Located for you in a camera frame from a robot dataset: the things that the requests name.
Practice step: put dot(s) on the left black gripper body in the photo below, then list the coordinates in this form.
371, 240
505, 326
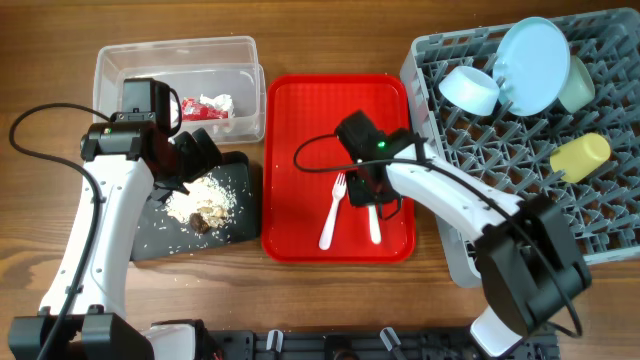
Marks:
191, 160

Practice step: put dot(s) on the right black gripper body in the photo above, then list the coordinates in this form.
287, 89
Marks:
368, 188

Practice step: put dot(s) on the white plastic fork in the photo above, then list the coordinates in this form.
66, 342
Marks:
338, 193

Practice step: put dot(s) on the red snack wrapper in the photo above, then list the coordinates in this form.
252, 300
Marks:
192, 110

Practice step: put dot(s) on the white plastic spoon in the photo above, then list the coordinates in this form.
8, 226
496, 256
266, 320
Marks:
374, 227

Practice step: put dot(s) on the rice and mushroom leftovers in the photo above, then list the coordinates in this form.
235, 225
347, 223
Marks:
213, 201

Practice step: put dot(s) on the white napkin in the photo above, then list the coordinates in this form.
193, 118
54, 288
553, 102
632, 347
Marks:
222, 103

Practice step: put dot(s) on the light blue bowl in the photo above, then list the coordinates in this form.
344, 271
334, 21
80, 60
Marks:
471, 90

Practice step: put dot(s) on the light blue plate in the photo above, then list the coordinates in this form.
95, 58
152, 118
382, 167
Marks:
532, 66

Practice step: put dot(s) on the yellow cup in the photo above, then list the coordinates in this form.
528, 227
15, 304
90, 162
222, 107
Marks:
580, 157

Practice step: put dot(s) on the mint green bowl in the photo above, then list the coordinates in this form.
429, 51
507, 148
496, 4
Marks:
579, 89

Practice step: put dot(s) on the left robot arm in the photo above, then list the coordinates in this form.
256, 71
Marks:
127, 156

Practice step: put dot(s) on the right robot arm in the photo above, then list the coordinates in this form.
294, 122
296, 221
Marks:
525, 252

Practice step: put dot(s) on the black waste tray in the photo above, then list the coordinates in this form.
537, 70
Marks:
160, 235

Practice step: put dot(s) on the grey dishwasher rack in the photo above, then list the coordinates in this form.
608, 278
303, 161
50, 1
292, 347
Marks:
512, 153

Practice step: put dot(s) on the clear plastic bin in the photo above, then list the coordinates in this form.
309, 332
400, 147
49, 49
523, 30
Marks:
193, 67

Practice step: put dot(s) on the red serving tray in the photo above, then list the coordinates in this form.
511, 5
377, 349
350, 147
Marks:
302, 112

